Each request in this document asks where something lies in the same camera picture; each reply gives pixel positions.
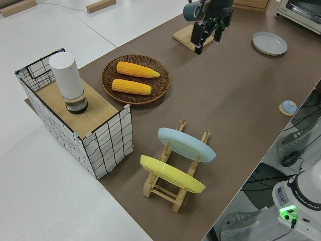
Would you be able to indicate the wooden mug tree stand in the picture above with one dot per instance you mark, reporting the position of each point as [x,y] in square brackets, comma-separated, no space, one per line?
[183,35]

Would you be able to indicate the blunt yellow corn cob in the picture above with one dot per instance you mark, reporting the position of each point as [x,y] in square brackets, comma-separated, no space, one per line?
[130,86]

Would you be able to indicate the light blue plate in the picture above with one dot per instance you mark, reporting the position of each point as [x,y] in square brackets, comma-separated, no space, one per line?
[188,146]

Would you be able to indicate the wooden board lid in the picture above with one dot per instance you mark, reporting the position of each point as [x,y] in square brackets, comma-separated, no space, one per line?
[97,108]

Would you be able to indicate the pink binder clip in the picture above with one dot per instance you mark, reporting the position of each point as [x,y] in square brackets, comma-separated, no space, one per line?
[88,135]
[127,108]

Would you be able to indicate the wooden drawer cabinet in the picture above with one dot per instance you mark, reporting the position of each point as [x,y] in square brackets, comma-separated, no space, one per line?
[250,3]

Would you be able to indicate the white cylinder bottle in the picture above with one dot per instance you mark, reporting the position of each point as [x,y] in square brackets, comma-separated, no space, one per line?
[66,75]

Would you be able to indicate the yellow plate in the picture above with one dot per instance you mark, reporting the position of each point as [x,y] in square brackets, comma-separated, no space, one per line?
[173,175]

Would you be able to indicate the blue bell on wooden base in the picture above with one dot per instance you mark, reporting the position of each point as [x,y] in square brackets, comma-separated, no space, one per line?
[288,107]

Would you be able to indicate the gray round plate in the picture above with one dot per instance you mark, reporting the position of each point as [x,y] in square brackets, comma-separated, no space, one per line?
[269,42]

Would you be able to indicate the pointed yellow corn cob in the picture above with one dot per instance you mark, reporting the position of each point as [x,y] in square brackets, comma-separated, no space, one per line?
[136,69]

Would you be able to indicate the wooden plate rack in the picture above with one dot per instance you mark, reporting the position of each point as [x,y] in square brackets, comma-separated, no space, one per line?
[180,198]

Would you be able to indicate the wooden block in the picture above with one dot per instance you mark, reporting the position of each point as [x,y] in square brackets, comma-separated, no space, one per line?
[100,5]
[17,7]

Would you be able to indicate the dark teal mug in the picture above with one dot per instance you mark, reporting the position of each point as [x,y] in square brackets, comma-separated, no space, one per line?
[190,11]

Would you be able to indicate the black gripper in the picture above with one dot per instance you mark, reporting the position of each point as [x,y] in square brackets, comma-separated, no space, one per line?
[217,18]

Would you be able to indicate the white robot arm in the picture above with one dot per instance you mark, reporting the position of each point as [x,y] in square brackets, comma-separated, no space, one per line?
[301,190]

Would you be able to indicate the white toaster oven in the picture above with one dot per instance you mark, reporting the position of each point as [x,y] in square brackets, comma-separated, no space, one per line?
[298,12]

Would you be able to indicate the brown wicker basket tray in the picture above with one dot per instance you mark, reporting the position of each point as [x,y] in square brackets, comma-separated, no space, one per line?
[160,88]

